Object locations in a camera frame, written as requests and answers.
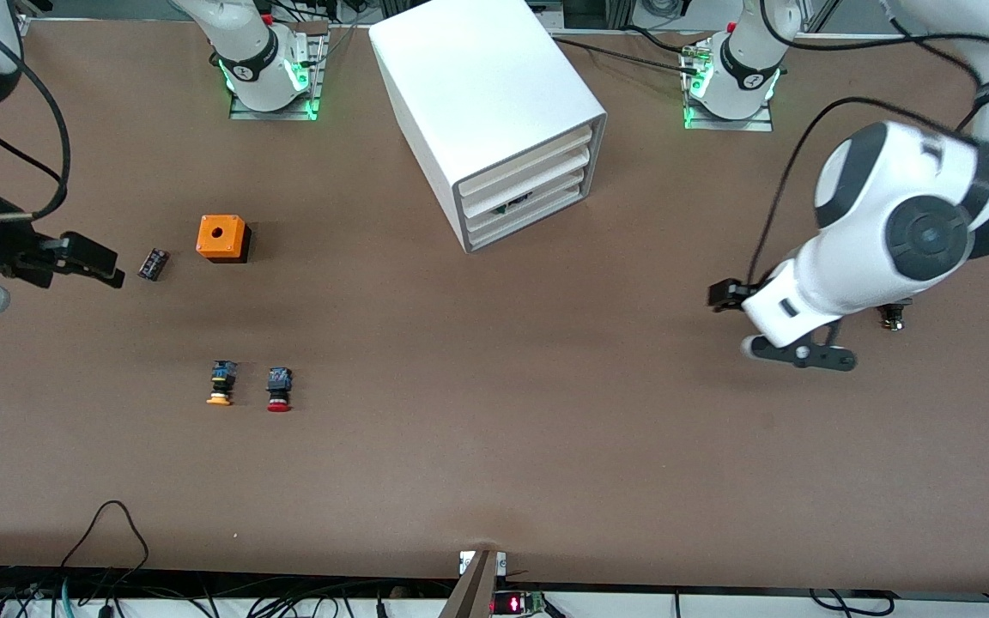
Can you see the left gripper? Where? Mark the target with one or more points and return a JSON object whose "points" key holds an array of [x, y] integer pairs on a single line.
{"points": [[725, 295]]}

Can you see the red push button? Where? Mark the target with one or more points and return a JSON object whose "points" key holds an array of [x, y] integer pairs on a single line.
{"points": [[279, 390]]}

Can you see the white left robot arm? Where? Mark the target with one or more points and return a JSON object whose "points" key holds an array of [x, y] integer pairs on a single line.
{"points": [[889, 223]]}

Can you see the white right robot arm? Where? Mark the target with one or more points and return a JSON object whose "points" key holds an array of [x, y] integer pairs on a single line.
{"points": [[250, 51]]}

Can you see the orange button box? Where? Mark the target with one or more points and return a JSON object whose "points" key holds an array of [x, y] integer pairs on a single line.
{"points": [[220, 236]]}

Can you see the yellow push button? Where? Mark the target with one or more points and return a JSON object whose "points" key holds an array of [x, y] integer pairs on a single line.
{"points": [[221, 382]]}

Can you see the green button inside drawer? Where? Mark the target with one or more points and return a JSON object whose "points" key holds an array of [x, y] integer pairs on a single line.
{"points": [[516, 202]]}

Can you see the small black contact block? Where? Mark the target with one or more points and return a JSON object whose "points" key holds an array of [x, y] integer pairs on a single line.
{"points": [[153, 264]]}

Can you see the device with red display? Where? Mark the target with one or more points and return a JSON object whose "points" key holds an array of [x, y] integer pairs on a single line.
{"points": [[516, 603]]}

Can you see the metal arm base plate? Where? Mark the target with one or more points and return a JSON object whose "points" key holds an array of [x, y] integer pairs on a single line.
{"points": [[316, 86], [726, 124]]}

